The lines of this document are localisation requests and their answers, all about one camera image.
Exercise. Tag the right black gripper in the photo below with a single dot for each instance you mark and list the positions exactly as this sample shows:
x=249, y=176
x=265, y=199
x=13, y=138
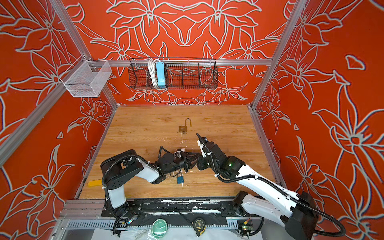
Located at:
x=200, y=165

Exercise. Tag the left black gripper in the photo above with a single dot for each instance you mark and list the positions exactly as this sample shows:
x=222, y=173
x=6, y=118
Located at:
x=184, y=158

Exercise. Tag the blue padlock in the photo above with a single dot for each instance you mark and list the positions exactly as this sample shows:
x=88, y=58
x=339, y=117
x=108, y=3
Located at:
x=180, y=179

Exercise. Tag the brass padlock long shackle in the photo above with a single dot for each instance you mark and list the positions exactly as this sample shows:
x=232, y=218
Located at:
x=184, y=128

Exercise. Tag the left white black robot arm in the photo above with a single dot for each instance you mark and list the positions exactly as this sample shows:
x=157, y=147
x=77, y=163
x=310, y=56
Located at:
x=120, y=169

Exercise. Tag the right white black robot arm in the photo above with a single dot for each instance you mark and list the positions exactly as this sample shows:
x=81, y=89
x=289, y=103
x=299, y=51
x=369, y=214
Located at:
x=297, y=213

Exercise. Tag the black yellow tape measure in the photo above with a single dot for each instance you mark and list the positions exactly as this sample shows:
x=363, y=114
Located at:
x=199, y=226

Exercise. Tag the light blue box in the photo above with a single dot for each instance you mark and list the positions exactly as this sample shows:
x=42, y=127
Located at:
x=160, y=66

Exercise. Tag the yellow flat block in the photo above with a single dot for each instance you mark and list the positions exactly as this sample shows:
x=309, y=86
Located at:
x=95, y=183

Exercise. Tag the white mesh basket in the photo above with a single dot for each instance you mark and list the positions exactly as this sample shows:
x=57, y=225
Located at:
x=87, y=78

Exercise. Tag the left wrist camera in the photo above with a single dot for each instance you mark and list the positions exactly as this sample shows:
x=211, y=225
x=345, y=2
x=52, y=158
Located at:
x=179, y=153

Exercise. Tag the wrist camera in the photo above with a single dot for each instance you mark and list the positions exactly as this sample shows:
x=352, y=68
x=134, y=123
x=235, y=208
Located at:
x=179, y=153
x=204, y=150

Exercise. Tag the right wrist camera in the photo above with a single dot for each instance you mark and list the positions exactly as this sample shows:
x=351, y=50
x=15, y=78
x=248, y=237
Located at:
x=204, y=150

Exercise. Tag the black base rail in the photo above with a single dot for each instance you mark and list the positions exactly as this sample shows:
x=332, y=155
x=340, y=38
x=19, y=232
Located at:
x=223, y=206

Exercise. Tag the black wire basket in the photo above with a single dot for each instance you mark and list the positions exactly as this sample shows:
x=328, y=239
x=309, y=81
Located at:
x=180, y=74

